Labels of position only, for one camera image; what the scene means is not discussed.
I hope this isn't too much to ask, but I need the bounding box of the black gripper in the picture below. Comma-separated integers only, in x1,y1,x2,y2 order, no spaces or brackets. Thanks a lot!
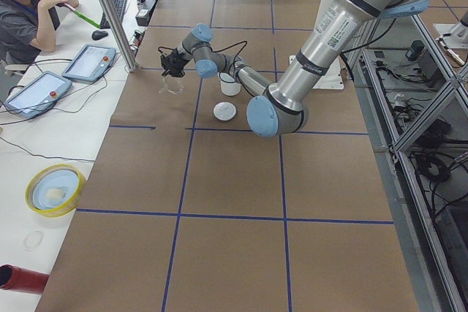
162,52,187,77

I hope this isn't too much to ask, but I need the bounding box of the clear plastic funnel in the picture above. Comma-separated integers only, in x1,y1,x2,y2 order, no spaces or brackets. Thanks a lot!
159,75,184,95

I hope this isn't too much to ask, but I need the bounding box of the white mug lid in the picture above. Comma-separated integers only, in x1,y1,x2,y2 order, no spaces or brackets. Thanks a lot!
213,102,237,122

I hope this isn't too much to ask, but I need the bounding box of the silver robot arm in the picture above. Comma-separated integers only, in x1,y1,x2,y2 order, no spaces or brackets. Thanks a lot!
160,0,430,137

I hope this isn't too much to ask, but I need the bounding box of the white enamel mug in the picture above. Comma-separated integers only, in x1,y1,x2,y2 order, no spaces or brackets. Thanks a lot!
219,72,241,96

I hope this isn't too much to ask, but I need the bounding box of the far teach pendant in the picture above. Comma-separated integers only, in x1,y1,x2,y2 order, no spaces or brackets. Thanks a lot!
61,44,116,83

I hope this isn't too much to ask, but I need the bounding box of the teach pendant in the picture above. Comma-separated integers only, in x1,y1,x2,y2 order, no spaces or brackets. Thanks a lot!
4,71,72,118
61,44,116,83

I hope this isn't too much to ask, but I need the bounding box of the black computer mouse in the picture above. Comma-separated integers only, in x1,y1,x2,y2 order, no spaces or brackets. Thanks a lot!
91,30,109,41

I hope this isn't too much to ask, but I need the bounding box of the black keyboard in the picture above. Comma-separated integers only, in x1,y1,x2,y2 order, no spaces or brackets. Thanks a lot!
99,0,129,30

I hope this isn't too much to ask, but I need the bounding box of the green handheld tool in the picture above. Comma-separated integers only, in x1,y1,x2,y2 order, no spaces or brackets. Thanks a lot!
63,3,100,29

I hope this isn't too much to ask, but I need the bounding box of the near teach pendant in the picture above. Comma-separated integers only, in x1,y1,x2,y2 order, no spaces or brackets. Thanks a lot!
4,71,72,118

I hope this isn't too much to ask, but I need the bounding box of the yellow rimmed bowl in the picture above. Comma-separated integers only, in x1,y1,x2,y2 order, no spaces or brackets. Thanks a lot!
25,164,86,218

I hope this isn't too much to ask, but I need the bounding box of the seated person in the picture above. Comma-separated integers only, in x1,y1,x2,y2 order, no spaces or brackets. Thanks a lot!
1,0,79,64

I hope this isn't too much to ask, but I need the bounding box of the clear round lid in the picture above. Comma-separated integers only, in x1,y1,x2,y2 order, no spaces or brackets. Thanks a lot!
23,230,45,251

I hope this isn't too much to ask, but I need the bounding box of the red cylinder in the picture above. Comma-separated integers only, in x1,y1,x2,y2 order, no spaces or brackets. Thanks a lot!
1,265,49,294

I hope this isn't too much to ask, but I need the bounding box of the aluminium frame post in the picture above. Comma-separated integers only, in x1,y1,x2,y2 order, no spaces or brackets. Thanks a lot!
99,0,137,72

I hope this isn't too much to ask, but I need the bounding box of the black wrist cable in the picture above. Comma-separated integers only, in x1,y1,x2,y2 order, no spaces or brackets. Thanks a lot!
156,39,248,72

